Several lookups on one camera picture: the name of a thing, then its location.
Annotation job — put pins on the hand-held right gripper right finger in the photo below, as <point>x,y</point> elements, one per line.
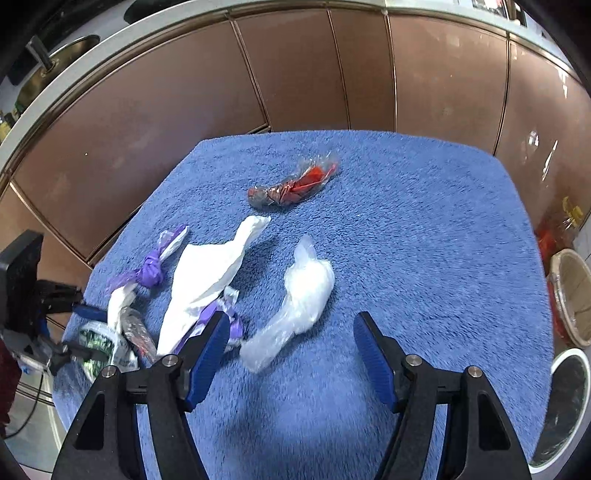
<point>371,360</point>

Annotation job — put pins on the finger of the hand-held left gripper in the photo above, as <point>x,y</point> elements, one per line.
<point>90,314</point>
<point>69,353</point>

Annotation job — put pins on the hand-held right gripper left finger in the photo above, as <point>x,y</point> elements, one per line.
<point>210,355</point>

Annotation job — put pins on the green white plastic wrapper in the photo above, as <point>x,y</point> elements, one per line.
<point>99,339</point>

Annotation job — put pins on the purple white plastic wrapper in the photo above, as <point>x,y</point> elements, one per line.
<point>234,325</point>

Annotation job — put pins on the clear plastic bag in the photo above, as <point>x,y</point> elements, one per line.
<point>304,290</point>

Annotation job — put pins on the white bin with black liner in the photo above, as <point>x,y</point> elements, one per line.
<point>565,406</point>

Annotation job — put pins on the silver red foil wrapper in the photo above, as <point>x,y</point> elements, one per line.
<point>136,332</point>

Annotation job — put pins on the purple knotted plastic bag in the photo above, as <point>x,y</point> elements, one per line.
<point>152,272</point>

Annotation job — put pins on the white plastic bag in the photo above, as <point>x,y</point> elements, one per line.
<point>203,272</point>

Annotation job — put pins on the blue terry towel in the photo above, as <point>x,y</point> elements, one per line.
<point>415,254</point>

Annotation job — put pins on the red clear plastic wrapper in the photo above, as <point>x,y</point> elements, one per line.
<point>304,184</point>

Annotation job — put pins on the beige wastebasket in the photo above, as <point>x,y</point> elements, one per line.
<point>575,295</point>

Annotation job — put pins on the steel sink faucet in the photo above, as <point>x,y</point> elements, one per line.
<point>39,55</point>

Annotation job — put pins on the steel kitchen sink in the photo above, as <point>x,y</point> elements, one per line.
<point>69,53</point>

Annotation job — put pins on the cooking oil bottle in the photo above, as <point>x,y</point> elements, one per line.
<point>571,214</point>

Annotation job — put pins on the white kitchen countertop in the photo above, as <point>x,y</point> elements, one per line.
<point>138,27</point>

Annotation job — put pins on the copper kitchen base cabinet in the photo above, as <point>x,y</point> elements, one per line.
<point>323,69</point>

